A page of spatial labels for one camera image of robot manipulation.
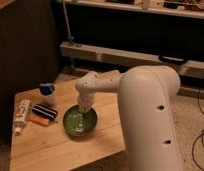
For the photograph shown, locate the black cables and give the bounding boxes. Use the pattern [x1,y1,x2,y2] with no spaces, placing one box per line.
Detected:
[190,68,204,171]

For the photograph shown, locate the green ceramic bowl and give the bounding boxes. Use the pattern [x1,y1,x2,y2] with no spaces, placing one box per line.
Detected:
[63,105,97,137]

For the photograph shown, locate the low wooden bench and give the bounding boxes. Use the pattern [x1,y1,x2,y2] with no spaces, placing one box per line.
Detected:
[60,42,204,78]

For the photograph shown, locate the wooden table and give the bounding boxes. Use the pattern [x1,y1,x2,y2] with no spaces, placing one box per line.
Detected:
[10,80,124,171]

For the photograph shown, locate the white cup with blue lid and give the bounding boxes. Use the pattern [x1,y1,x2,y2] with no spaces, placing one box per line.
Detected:
[39,83,56,106]

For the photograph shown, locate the orange carrot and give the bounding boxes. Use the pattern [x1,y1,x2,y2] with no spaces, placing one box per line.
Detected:
[28,115,49,126]

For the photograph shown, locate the wooden shelf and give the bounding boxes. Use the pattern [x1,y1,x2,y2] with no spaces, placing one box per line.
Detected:
[56,0,204,19]

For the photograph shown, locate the metal pole stand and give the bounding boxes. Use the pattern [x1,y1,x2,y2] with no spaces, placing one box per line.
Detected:
[62,0,74,46]

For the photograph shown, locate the black white striped object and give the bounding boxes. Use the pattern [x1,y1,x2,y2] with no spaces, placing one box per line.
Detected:
[32,104,58,121]

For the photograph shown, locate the white tube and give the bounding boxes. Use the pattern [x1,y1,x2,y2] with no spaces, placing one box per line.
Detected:
[13,99,31,135]

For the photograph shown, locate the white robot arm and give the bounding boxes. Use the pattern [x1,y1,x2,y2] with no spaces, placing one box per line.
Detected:
[75,65,183,171]

